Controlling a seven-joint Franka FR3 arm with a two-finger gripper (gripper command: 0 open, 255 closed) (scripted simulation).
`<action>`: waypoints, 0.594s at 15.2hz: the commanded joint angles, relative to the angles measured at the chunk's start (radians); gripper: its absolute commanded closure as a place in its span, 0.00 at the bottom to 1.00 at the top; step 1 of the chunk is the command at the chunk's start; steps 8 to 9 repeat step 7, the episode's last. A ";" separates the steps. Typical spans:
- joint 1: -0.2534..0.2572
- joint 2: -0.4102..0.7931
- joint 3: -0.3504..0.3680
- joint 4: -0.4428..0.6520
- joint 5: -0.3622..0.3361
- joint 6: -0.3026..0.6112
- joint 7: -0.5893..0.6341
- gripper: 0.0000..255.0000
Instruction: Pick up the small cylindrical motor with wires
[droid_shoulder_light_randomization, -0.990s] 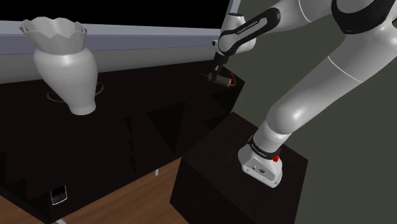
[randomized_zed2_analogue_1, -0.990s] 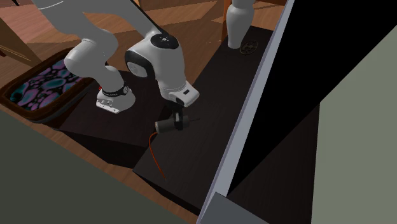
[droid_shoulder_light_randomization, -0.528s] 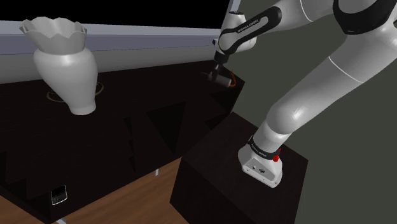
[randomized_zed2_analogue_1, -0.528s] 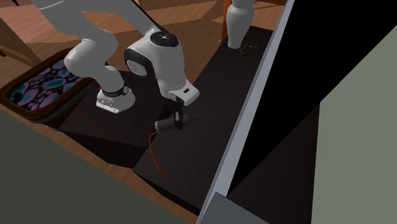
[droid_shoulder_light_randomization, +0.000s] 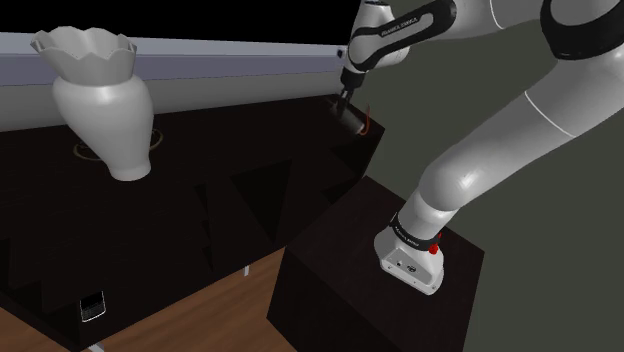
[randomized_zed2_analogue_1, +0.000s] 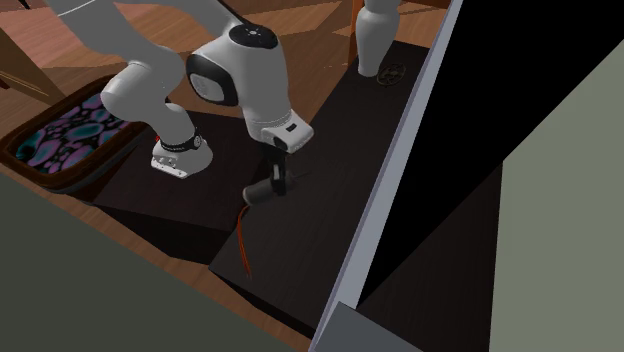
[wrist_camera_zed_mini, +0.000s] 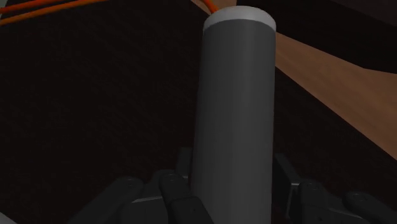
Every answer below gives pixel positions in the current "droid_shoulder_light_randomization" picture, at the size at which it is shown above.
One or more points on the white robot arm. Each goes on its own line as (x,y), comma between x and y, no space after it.
(492,161)

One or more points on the black mobile phone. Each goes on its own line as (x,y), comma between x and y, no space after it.
(92,306)

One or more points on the dark wooden table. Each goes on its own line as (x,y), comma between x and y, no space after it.
(195,166)

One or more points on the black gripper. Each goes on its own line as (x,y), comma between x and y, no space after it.
(352,78)

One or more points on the dark plate with gold rim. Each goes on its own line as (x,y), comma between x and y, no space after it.
(158,139)

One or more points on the white scalloped vase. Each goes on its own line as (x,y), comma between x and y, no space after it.
(105,105)

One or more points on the dark robot stand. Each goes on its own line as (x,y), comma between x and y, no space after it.
(341,282)

